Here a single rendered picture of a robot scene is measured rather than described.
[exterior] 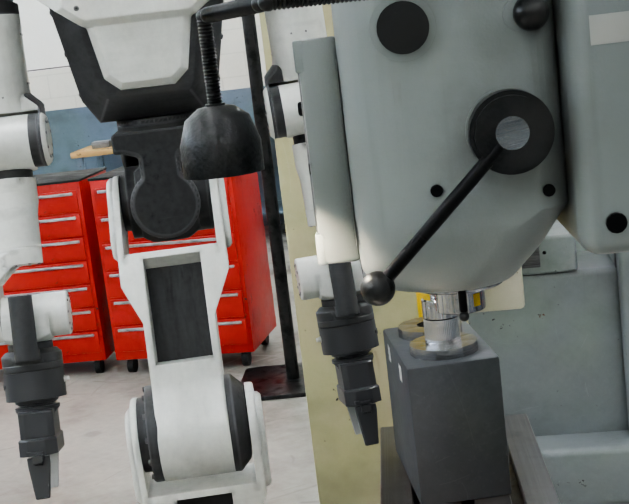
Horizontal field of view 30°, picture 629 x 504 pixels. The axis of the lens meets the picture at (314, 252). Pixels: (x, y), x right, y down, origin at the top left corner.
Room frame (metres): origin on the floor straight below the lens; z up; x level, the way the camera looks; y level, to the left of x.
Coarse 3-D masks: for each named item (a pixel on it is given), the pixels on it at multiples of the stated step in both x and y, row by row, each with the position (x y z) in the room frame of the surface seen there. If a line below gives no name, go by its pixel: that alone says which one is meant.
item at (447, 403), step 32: (416, 320) 1.63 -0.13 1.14; (416, 352) 1.48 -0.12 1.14; (448, 352) 1.45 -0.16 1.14; (480, 352) 1.47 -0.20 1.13; (416, 384) 1.44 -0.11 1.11; (448, 384) 1.44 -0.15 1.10; (480, 384) 1.44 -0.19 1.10; (416, 416) 1.44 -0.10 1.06; (448, 416) 1.44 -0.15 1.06; (480, 416) 1.44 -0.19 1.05; (416, 448) 1.44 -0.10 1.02; (448, 448) 1.44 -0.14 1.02; (480, 448) 1.44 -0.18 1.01; (416, 480) 1.45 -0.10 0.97; (448, 480) 1.44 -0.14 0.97; (480, 480) 1.44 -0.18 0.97
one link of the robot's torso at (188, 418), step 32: (224, 192) 1.75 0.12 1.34; (224, 224) 1.72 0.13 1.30; (128, 256) 1.68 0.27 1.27; (160, 256) 1.68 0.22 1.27; (192, 256) 1.70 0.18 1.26; (224, 256) 1.68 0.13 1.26; (128, 288) 1.66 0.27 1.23; (160, 288) 1.71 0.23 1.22; (192, 288) 1.71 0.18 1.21; (160, 320) 1.70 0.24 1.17; (192, 320) 1.70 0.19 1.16; (160, 352) 1.69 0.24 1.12; (192, 352) 1.69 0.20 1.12; (160, 384) 1.63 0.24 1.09; (192, 384) 1.63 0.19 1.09; (224, 384) 1.65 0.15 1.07; (160, 416) 1.61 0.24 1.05; (192, 416) 1.61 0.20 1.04; (224, 416) 1.61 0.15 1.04; (160, 448) 1.60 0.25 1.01; (192, 448) 1.60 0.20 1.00; (224, 448) 1.61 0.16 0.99; (160, 480) 1.63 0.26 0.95
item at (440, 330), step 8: (424, 312) 1.49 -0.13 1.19; (432, 312) 1.48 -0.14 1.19; (424, 320) 1.49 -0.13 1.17; (432, 320) 1.48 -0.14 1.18; (440, 320) 1.48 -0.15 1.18; (448, 320) 1.48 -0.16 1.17; (456, 320) 1.48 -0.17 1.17; (424, 328) 1.50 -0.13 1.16; (432, 328) 1.48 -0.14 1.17; (440, 328) 1.48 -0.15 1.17; (448, 328) 1.48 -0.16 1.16; (456, 328) 1.48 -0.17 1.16; (432, 336) 1.48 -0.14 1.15; (440, 336) 1.48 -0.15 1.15; (448, 336) 1.48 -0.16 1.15; (456, 336) 1.48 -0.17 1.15; (432, 344) 1.48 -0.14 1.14; (440, 344) 1.48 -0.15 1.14; (448, 344) 1.48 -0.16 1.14
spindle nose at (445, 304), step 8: (440, 296) 1.09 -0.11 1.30; (448, 296) 1.08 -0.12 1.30; (456, 296) 1.08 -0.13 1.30; (472, 296) 1.08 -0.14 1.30; (480, 296) 1.08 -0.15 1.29; (440, 304) 1.09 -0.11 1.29; (448, 304) 1.08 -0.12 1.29; (456, 304) 1.08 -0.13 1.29; (472, 304) 1.08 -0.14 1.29; (440, 312) 1.09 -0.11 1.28; (448, 312) 1.08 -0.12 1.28; (456, 312) 1.08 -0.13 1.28; (472, 312) 1.08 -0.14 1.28
